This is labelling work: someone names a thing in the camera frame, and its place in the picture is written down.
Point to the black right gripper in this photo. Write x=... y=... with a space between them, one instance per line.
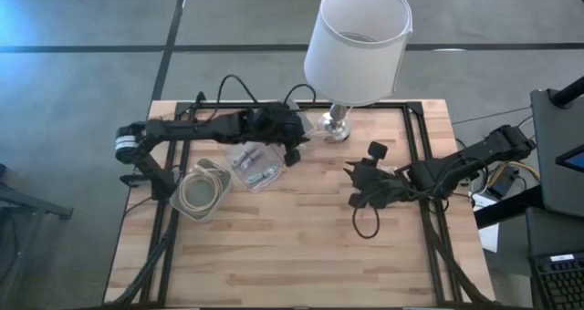
x=378 y=184

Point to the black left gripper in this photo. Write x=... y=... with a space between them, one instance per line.
x=274 y=123

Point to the clear plastic bag with parts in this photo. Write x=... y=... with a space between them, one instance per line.
x=274 y=159

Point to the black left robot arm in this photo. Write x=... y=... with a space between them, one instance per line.
x=191 y=128

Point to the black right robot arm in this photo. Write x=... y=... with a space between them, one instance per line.
x=456 y=162

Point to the silver lamp with white shade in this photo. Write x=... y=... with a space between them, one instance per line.
x=356 y=68

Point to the white paper sheet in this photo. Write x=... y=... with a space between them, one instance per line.
x=490 y=239

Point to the black power box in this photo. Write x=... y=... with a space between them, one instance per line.
x=504 y=188

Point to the black metal bar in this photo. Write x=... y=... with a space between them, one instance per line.
x=506 y=209

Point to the tablet screen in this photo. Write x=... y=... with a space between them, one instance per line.
x=576 y=160

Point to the black keyboard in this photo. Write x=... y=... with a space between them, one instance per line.
x=561 y=287

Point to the black pole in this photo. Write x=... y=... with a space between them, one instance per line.
x=570 y=93

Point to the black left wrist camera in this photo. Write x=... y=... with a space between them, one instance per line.
x=292 y=158

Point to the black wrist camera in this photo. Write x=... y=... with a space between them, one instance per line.
x=292 y=158
x=378 y=150

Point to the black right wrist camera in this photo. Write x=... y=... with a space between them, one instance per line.
x=378 y=150

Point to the black aluminium table frame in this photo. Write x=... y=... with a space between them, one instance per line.
x=388 y=105

